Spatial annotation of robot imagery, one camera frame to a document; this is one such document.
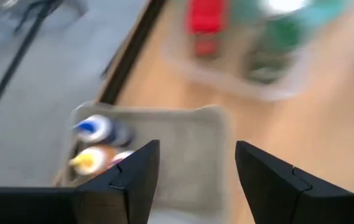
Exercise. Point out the blue food colouring bottle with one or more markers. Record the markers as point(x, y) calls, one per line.
point(99, 129)

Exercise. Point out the red food colouring bottle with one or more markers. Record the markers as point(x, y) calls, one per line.
point(121, 156)

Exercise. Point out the black aluminium table frame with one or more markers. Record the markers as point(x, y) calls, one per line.
point(133, 49)

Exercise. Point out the green plastic tray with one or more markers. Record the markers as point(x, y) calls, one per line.
point(326, 12)

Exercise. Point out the clear plastic container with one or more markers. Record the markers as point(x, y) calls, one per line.
point(226, 74)

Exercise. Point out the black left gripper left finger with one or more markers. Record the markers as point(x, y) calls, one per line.
point(127, 193)

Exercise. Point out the red plastic box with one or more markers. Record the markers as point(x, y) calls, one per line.
point(206, 18)

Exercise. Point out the green lid spice jar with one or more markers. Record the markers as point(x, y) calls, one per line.
point(276, 40)

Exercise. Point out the yellow food colouring bottle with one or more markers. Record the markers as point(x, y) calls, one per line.
point(89, 160)

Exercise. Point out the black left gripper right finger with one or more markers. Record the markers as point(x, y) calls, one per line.
point(273, 193)

